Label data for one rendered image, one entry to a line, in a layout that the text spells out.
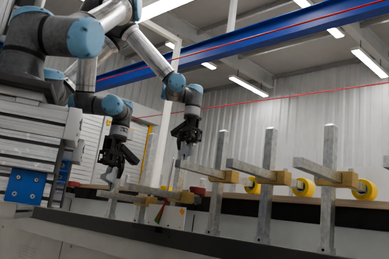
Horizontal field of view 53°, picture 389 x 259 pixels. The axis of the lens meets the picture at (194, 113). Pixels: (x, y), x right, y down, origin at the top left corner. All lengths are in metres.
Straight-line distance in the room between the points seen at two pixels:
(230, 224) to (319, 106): 8.31
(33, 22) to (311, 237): 1.26
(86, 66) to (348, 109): 8.54
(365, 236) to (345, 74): 8.60
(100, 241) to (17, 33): 1.41
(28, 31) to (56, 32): 0.08
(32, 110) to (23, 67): 0.12
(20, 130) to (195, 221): 1.18
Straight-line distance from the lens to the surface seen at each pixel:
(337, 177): 1.36
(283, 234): 1.73
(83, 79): 1.55
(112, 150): 1.55
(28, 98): 1.12
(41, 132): 1.09
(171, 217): 1.84
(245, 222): 1.84
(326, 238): 1.40
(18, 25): 1.21
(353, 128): 9.50
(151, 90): 11.67
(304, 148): 9.97
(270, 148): 1.55
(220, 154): 1.70
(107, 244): 2.25
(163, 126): 3.57
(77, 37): 1.12
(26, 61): 1.16
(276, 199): 1.72
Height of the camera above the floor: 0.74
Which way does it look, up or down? 16 degrees up
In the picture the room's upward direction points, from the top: 8 degrees clockwise
